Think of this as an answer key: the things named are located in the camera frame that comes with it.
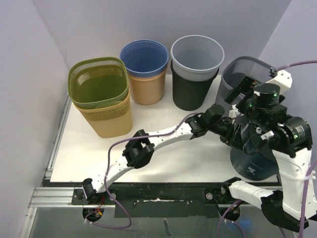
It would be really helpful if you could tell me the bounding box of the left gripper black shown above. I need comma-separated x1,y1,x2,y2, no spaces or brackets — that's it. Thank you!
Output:
207,119,245,151

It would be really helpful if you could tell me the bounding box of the grey mesh square basket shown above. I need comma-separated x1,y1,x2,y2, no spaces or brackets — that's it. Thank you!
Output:
215,56,272,113

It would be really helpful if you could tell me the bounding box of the dark navy round bin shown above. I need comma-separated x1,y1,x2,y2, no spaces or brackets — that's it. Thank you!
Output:
230,116,278,181

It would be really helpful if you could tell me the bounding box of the black ribbed round bin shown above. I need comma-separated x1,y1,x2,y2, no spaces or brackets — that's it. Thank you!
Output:
170,62,219,111

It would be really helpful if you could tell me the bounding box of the light grey round bin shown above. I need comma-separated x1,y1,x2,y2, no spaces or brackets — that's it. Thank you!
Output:
170,35,225,81

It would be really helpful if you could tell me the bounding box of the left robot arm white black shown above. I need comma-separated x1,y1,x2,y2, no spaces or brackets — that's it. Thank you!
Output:
81,104,243,204

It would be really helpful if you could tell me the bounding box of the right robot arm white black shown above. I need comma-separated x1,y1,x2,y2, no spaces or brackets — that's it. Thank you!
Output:
220,77,317,234

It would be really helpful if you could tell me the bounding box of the tan round bin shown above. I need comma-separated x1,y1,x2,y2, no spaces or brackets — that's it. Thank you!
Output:
128,67,167,105

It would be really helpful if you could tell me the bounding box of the blue round bin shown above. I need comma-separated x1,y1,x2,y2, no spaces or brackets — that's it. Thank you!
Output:
119,39,169,78

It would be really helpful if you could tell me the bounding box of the tan mesh square basket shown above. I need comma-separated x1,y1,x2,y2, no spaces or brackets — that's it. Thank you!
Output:
73,93,132,138

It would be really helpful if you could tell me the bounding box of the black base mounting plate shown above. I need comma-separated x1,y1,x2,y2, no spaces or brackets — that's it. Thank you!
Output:
71,182,248,219

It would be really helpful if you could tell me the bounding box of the green mesh square basket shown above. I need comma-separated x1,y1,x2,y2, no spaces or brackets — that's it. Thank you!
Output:
68,57,129,109

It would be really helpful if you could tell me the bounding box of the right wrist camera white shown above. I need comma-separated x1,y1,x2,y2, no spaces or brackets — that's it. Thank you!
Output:
266,67,293,94

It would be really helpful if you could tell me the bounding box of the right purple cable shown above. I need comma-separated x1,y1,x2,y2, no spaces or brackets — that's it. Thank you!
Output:
216,59,317,238

